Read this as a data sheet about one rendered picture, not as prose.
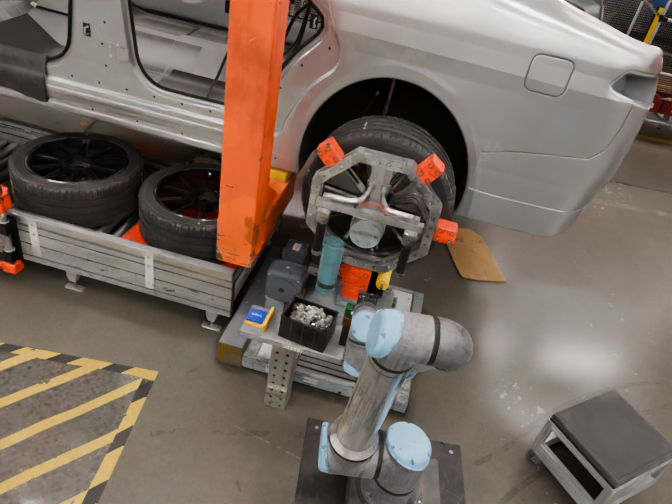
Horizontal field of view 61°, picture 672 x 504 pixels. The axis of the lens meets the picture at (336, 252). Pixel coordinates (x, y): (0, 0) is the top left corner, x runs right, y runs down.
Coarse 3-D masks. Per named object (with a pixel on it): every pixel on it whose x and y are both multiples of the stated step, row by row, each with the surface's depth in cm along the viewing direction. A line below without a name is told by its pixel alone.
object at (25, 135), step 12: (0, 120) 343; (12, 120) 345; (0, 132) 349; (12, 132) 347; (24, 132) 346; (48, 132) 340; (60, 132) 343; (144, 156) 336; (144, 168) 340; (156, 168) 338
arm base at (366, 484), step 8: (368, 480) 183; (376, 480) 179; (368, 488) 182; (376, 488) 180; (384, 488) 177; (416, 488) 184; (368, 496) 182; (376, 496) 180; (384, 496) 178; (392, 496) 178; (400, 496) 178; (408, 496) 180; (416, 496) 184
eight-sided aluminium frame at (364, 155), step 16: (352, 160) 224; (368, 160) 223; (384, 160) 221; (400, 160) 224; (320, 176) 231; (416, 176) 222; (320, 192) 237; (432, 192) 229; (432, 208) 228; (432, 224) 232; (352, 256) 251; (368, 256) 253; (416, 256) 243; (384, 272) 251
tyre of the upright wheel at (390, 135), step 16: (352, 128) 237; (368, 128) 231; (384, 128) 231; (400, 128) 233; (416, 128) 239; (352, 144) 229; (368, 144) 228; (384, 144) 226; (400, 144) 225; (416, 144) 227; (432, 144) 237; (320, 160) 237; (416, 160) 227; (448, 160) 244; (304, 176) 244; (448, 176) 235; (304, 192) 247; (448, 192) 232; (304, 208) 252; (448, 208) 236; (432, 240) 246; (384, 256) 257
